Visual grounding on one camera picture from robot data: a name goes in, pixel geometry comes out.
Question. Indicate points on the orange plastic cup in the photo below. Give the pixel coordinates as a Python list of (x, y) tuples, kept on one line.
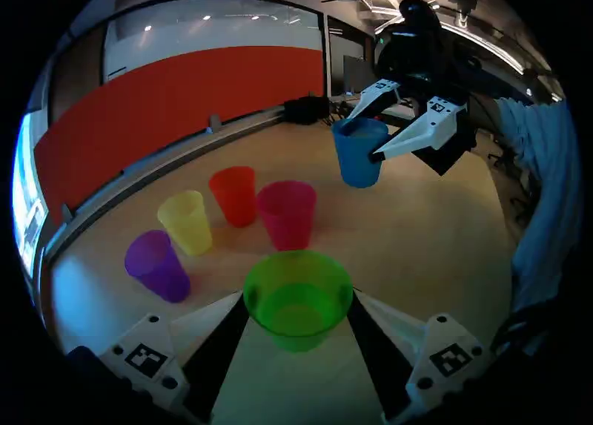
[(234, 195)]

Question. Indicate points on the pink plastic cup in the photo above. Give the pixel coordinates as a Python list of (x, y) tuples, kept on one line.
[(287, 216)]

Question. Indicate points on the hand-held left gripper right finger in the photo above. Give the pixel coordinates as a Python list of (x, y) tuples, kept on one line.
[(440, 337)]

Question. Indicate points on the green plastic cup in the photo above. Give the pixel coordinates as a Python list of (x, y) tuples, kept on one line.
[(296, 300)]

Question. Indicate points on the blue plastic cup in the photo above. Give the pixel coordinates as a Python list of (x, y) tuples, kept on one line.
[(356, 158)]

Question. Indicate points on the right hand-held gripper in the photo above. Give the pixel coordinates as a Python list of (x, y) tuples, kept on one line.
[(419, 54)]

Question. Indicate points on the yellow plastic cup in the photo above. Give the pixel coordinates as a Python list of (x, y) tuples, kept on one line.
[(187, 223)]

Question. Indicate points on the red desk screen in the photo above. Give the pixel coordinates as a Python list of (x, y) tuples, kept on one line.
[(176, 105)]

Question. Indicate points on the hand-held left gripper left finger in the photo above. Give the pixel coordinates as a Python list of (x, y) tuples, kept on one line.
[(153, 337)]

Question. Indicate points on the person's body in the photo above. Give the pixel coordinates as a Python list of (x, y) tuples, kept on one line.
[(546, 188)]

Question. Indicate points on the purple plastic cup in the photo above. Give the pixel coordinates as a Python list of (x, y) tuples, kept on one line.
[(157, 267)]

